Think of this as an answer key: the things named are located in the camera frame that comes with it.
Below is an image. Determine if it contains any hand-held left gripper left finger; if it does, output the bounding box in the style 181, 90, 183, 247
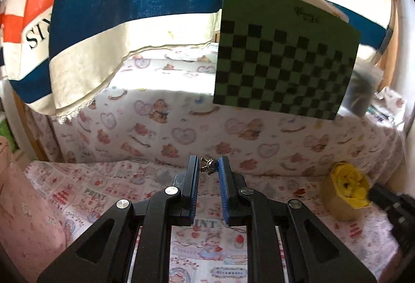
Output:
37, 155, 199, 283

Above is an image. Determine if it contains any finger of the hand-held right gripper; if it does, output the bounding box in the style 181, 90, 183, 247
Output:
366, 184, 415, 258

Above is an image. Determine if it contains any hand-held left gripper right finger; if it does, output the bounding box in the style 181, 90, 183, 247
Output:
218, 156, 378, 283

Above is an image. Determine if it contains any silver charm jewelry piece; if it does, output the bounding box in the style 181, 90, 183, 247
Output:
199, 157, 220, 176

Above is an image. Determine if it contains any bear heart printed sheet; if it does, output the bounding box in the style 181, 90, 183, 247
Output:
23, 43, 407, 283

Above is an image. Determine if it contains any green checkered board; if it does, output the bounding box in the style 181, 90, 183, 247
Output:
212, 0, 361, 121

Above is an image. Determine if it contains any pink pillow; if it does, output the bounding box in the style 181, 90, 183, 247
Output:
0, 135, 70, 280

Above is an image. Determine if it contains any striped cream blue orange cloth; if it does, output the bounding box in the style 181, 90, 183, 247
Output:
0, 0, 398, 124

